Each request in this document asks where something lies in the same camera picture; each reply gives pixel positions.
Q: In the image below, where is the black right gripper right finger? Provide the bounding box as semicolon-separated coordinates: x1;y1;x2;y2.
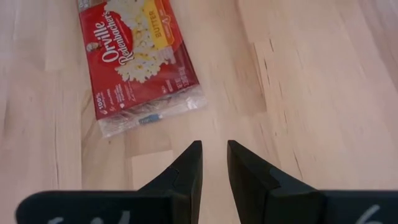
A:
226;139;398;224

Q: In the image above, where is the red butter popcorn bag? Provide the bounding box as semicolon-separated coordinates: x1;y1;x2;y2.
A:
76;0;208;139

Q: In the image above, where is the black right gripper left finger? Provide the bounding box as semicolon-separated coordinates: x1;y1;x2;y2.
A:
14;139;204;224

